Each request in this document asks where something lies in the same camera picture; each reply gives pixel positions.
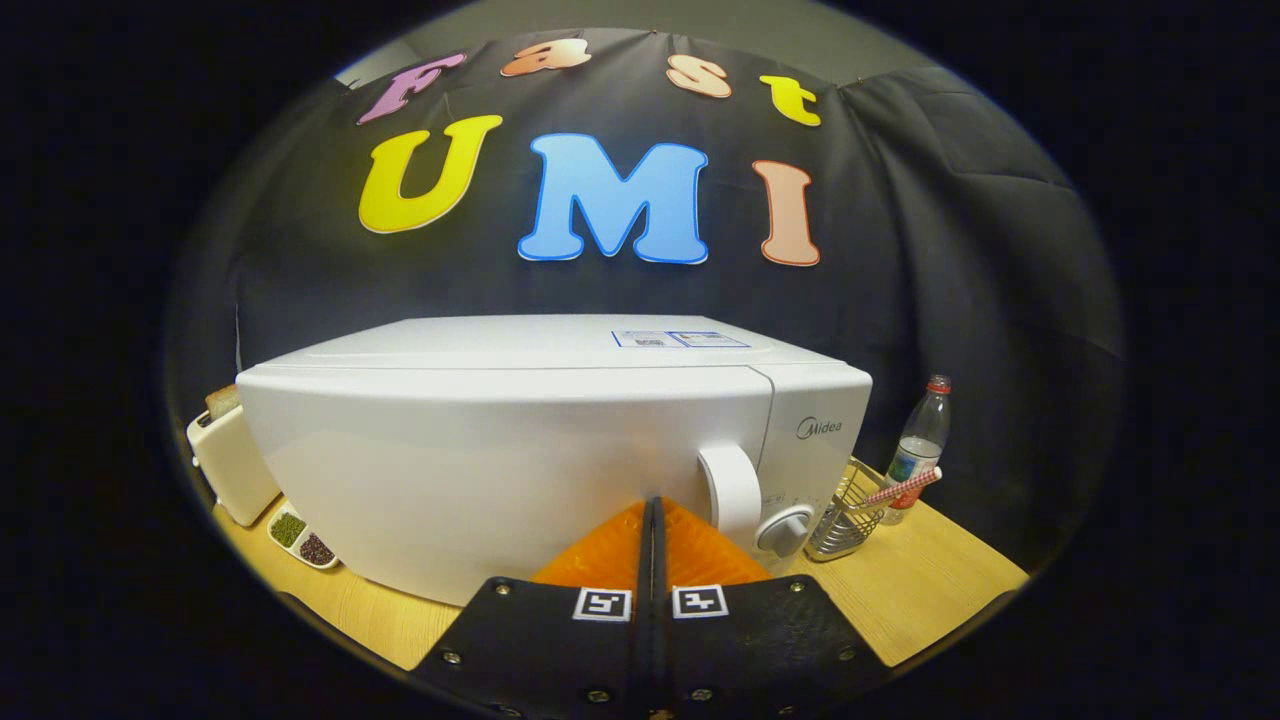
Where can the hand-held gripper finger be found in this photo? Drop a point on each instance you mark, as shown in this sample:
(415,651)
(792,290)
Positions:
(664,640)
(646,640)

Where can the white toaster oven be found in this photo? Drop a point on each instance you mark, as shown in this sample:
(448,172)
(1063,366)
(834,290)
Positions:
(450,450)

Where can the white bread toaster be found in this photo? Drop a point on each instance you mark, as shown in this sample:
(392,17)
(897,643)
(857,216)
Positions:
(230,470)

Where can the red white checked stick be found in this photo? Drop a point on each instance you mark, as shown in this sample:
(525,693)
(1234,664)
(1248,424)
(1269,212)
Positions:
(905,487)

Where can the clear plastic water bottle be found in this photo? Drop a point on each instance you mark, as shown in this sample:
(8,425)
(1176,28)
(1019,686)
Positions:
(920,440)

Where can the white divided bean dish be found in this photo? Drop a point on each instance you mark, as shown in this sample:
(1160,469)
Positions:
(300,535)

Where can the toasted bread slice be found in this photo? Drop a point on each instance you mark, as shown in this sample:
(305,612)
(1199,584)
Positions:
(222,402)

